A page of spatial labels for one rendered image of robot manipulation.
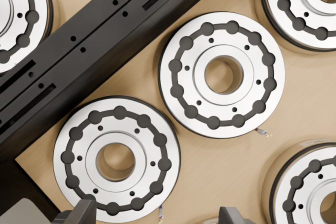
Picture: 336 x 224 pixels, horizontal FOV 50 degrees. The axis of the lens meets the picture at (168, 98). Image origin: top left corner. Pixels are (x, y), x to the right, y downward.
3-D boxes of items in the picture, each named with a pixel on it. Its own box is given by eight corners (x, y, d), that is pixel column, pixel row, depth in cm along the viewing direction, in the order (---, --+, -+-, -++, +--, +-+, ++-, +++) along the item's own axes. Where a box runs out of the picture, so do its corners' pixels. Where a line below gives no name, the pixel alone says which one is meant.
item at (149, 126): (110, 246, 29) (109, 249, 29) (28, 153, 29) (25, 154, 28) (204, 165, 29) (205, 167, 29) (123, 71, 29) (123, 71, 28)
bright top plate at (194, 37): (204, 161, 29) (205, 162, 29) (135, 58, 29) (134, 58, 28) (306, 92, 29) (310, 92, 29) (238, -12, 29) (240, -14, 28)
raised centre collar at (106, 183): (113, 203, 29) (112, 206, 28) (72, 157, 29) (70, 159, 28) (160, 163, 29) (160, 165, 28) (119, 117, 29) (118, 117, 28)
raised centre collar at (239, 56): (214, 118, 29) (215, 118, 28) (179, 66, 29) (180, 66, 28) (265, 83, 29) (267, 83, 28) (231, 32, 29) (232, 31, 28)
